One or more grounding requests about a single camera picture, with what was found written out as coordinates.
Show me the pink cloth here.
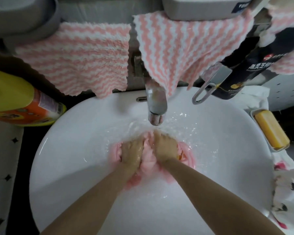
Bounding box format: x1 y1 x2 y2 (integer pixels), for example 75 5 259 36
109 134 197 190

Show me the yellow orange detergent bottle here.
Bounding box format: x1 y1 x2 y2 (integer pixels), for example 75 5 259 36
0 68 66 127

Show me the black tube with yellow print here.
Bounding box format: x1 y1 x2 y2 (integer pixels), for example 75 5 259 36
211 44 290 100

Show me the grey plastic shelf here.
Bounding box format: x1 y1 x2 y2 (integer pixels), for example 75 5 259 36
162 0 253 21
0 0 61 47

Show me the person's right hand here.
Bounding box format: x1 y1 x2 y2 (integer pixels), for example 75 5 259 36
153 130 180 163

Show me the person's right forearm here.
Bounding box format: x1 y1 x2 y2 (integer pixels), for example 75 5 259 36
159 157 285 235

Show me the person's left forearm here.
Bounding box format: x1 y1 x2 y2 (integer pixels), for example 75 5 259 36
40 159 142 235

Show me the pink white striped towel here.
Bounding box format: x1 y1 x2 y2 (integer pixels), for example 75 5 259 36
258 2 294 74
15 22 132 99
133 8 255 96

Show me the chrome faucet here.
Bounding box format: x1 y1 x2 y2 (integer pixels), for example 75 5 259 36
134 56 168 126

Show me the yellow soap bar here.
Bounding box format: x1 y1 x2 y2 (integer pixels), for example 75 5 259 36
254 110 290 149

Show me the chrome faucet handle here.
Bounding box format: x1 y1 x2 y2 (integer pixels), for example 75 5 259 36
192 65 233 105

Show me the person's left hand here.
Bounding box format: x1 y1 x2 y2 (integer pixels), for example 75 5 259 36
120 137 145 172

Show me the white ceramic sink basin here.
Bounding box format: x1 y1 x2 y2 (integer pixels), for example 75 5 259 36
29 86 274 235

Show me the white patterned cloth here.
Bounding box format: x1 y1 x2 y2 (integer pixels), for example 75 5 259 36
270 152 294 235

